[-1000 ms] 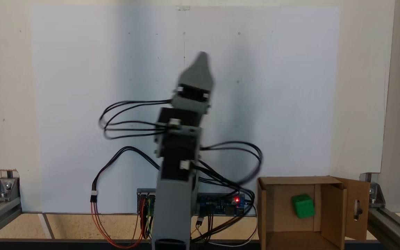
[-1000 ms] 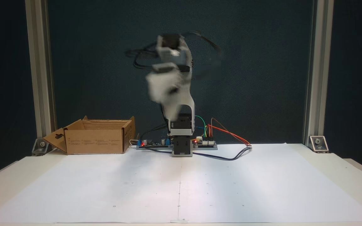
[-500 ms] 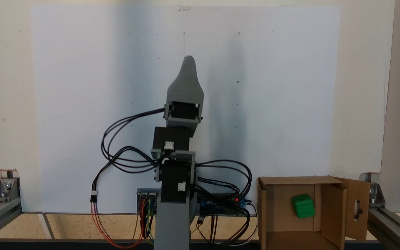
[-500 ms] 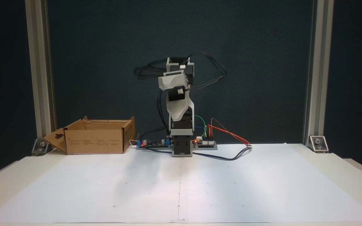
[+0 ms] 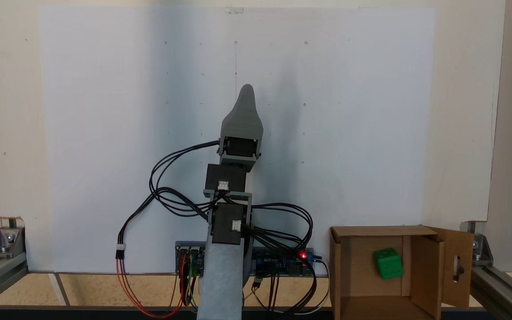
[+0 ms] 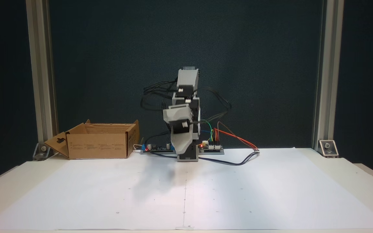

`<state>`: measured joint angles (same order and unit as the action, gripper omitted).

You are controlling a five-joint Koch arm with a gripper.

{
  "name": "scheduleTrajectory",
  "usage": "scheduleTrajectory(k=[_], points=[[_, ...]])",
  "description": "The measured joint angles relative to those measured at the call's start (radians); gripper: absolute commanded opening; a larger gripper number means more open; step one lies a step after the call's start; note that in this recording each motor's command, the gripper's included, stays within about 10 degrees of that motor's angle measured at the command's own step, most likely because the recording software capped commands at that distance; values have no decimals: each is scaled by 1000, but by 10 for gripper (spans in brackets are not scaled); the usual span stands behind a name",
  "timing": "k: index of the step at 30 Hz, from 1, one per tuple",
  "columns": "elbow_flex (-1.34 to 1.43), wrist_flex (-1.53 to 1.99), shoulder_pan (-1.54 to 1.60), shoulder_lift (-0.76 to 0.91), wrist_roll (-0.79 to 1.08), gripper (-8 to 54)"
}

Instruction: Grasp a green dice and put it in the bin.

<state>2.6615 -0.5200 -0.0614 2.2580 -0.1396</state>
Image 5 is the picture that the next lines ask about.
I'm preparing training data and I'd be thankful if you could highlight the metal corner bracket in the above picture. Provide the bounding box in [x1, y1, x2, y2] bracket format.
[460, 221, 493, 267]
[0, 217, 26, 259]

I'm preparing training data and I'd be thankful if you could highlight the black wrist wire loop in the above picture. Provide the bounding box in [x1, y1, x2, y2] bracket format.
[151, 187, 216, 220]

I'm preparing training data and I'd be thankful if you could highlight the controller board with jumper pins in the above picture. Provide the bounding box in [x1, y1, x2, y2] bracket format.
[175, 241, 206, 276]

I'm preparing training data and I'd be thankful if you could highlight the coloured jumper wire bundle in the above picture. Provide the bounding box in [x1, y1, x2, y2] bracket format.
[177, 252, 200, 312]

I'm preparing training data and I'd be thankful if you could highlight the blue power board red LED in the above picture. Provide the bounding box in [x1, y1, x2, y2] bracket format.
[252, 248, 315, 277]

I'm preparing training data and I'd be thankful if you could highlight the white power cable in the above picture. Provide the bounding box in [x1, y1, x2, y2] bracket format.
[256, 258, 330, 317]

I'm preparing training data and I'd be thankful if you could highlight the black base wire loop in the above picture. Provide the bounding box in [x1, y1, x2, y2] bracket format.
[243, 203, 315, 256]

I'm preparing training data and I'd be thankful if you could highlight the white paper sheet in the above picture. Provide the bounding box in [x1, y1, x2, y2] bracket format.
[38, 7, 436, 274]

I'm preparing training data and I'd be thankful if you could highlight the black wire with white connector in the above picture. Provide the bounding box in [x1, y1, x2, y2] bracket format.
[115, 188, 212, 319]

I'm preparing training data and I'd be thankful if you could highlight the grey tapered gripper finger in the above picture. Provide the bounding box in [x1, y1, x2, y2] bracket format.
[221, 84, 264, 130]

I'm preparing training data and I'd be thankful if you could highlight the green die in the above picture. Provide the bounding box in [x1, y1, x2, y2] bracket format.
[372, 248, 404, 281]

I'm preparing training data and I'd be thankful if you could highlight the black gripper wire loop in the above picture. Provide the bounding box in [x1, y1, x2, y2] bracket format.
[149, 140, 221, 196]

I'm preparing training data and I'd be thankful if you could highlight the brown cardboard box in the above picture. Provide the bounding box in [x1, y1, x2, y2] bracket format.
[329, 224, 475, 320]

